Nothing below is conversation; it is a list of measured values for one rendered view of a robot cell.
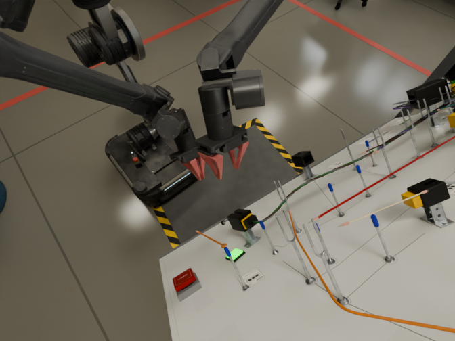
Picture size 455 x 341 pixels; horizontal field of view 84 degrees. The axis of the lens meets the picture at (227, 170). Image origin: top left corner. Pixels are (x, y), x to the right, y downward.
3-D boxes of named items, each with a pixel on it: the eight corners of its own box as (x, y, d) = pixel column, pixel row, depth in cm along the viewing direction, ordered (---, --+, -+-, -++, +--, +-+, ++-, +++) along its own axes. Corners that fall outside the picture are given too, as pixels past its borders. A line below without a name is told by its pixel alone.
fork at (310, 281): (309, 287, 44) (277, 216, 41) (303, 282, 45) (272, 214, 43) (318, 280, 44) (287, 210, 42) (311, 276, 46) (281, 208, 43)
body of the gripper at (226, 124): (249, 137, 56) (245, 104, 52) (213, 155, 51) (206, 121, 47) (229, 130, 60) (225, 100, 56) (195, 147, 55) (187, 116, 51)
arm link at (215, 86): (198, 79, 51) (194, 86, 47) (232, 74, 51) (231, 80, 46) (205, 111, 55) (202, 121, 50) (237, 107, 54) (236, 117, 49)
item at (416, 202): (423, 206, 43) (420, 195, 42) (416, 209, 43) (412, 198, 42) (411, 201, 46) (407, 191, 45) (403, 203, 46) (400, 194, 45)
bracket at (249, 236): (255, 236, 69) (248, 220, 68) (261, 237, 67) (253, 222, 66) (243, 246, 67) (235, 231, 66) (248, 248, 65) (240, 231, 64)
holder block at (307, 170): (300, 173, 102) (291, 151, 101) (320, 175, 91) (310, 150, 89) (291, 178, 101) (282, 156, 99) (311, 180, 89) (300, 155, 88)
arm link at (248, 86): (210, 79, 58) (200, 49, 50) (260, 72, 57) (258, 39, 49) (210, 123, 54) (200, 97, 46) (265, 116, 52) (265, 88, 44)
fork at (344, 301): (342, 309, 37) (305, 226, 34) (333, 302, 39) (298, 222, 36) (351, 301, 37) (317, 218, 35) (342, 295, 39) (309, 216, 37)
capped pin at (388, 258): (382, 261, 42) (365, 216, 40) (386, 256, 42) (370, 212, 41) (392, 264, 40) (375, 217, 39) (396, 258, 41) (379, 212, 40)
